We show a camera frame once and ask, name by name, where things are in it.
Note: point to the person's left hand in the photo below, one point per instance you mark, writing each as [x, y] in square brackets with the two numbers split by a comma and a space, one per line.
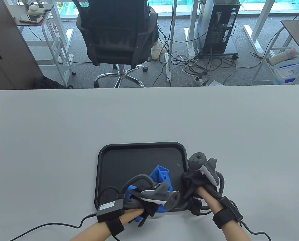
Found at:
[134, 203]

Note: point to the person's right hand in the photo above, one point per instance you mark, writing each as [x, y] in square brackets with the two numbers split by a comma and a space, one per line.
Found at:
[193, 182]

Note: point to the blue rectangular towel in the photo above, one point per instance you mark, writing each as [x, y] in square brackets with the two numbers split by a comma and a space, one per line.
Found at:
[160, 175]

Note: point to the black plastic tray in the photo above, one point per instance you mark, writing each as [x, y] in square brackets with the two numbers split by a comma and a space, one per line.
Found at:
[119, 165]

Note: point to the person's right forearm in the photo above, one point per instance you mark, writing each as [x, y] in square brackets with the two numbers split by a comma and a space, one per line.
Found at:
[208, 203]

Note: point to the person's left forearm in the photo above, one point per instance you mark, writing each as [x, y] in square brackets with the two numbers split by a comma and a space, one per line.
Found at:
[94, 231]

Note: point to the grey right hand controller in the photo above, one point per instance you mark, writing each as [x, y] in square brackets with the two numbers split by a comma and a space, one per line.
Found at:
[196, 163]

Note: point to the grey hand controller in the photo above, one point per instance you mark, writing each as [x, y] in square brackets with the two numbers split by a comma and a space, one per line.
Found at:
[172, 200]
[196, 163]

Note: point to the grey left hand controller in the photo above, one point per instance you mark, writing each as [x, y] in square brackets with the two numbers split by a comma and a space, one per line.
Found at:
[172, 200]

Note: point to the white power strip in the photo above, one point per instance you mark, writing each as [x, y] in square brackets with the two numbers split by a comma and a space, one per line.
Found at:
[197, 80]

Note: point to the black computer dolly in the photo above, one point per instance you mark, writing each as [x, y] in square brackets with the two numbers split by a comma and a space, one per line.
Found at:
[231, 51]

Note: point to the blue lidded plastic container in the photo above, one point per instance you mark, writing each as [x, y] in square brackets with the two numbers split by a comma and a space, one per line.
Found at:
[290, 72]

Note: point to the black bag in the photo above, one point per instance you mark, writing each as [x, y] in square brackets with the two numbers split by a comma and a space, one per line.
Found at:
[49, 83]

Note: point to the pastel drinking bottle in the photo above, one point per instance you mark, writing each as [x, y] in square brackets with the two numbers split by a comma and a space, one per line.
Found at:
[280, 57]

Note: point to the white desk leg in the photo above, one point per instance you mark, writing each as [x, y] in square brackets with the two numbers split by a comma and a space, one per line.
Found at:
[193, 20]
[258, 30]
[69, 37]
[171, 30]

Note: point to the black office chair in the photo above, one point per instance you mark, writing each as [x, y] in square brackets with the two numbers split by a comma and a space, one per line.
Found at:
[114, 45]

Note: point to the black computer tower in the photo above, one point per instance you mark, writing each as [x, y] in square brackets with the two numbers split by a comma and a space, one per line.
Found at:
[222, 25]

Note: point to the dark side table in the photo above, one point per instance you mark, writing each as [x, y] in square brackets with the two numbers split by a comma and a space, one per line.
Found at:
[298, 32]

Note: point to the brown wooden cabinet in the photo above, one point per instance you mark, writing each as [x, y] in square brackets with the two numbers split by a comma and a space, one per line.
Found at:
[9, 50]

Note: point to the smartphone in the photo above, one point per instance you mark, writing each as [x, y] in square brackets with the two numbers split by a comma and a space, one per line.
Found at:
[30, 18]

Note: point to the white round object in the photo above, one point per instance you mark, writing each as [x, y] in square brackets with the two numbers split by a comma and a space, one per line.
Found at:
[35, 10]

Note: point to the black right controller mount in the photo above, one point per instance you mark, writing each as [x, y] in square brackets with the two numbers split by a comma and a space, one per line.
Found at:
[197, 207]

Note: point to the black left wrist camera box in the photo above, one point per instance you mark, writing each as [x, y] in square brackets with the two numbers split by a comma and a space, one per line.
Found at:
[109, 209]

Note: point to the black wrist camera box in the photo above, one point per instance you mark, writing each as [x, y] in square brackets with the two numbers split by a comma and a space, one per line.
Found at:
[109, 209]
[233, 208]

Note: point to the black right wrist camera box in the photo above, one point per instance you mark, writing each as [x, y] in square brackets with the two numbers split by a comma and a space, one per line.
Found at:
[233, 208]

